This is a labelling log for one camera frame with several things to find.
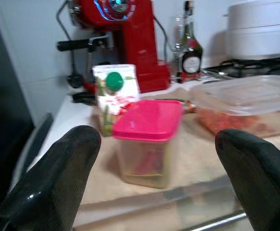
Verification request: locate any pink lid plastic container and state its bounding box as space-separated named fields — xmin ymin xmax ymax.
xmin=112 ymin=100 xmax=184 ymax=189

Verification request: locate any white carton green cap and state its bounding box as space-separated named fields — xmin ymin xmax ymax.
xmin=92 ymin=64 xmax=141 ymax=137

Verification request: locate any silver cabinet handle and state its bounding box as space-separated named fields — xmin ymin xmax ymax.
xmin=185 ymin=211 xmax=247 ymax=231

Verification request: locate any clear wine glass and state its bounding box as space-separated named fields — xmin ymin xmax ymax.
xmin=170 ymin=15 xmax=191 ymax=78

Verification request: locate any white cooking pot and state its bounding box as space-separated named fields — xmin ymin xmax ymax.
xmin=223 ymin=0 xmax=280 ymax=61

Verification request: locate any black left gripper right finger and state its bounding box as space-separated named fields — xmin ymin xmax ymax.
xmin=215 ymin=128 xmax=280 ymax=231

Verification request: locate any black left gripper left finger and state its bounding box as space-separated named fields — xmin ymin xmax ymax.
xmin=0 ymin=125 xmax=102 ymax=231

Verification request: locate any black gas stove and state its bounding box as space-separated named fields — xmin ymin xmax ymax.
xmin=202 ymin=54 xmax=280 ymax=79

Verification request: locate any dark glass liquor bottle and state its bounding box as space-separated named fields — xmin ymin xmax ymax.
xmin=178 ymin=0 xmax=203 ymax=82

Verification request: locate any beige counter mat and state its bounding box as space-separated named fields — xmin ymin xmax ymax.
xmin=81 ymin=91 xmax=280 ymax=205

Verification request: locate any red coffee machine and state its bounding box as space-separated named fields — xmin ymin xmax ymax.
xmin=56 ymin=0 xmax=172 ymax=104

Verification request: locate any clear flat food container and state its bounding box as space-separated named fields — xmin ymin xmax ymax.
xmin=190 ymin=75 xmax=280 ymax=139

